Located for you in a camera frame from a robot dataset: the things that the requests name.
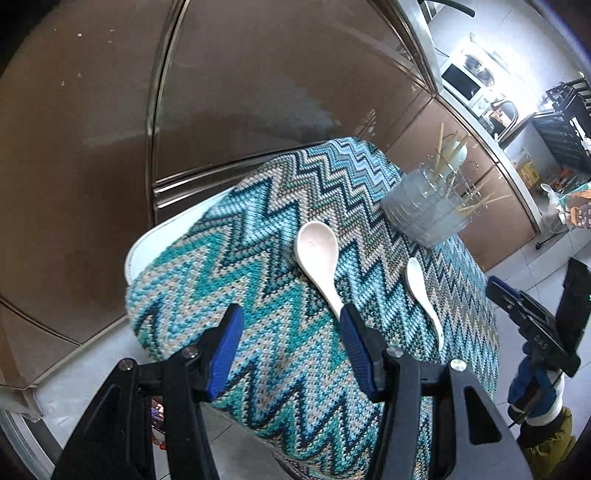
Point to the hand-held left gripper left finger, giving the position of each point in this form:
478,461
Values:
226,350

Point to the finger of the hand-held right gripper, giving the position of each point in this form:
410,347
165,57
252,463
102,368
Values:
503,295

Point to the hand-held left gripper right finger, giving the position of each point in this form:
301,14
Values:
355,350

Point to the white ceramic spoon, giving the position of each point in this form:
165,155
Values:
415,277

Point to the pink ceramic spoon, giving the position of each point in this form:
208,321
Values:
316,244

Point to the person's right forearm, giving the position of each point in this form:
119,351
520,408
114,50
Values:
551,438

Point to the person's right hand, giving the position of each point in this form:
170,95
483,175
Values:
531,387

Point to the zigzag woven table cloth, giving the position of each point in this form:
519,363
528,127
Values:
286,277

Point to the white plastic bag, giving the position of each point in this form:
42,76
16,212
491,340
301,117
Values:
554,207

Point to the brown patterned cloth bag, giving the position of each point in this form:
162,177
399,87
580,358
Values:
581,210

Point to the yellow box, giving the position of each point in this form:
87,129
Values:
528,171

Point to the black crate rack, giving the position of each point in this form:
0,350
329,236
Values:
561,134

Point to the steel kettle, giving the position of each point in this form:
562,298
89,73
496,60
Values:
501,117

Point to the white microwave oven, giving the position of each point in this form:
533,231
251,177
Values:
461,78

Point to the brown kitchen cabinets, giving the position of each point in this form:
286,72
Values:
231,92

